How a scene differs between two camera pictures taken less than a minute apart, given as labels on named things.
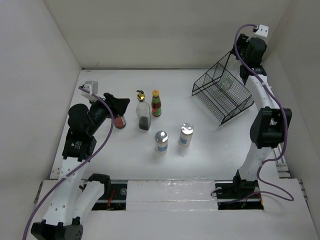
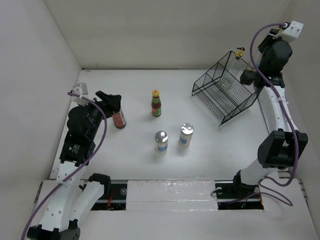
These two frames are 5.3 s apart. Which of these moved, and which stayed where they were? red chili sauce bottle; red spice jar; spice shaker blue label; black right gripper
Moved: black right gripper
Stayed: red spice jar; red chili sauce bottle; spice shaker blue label
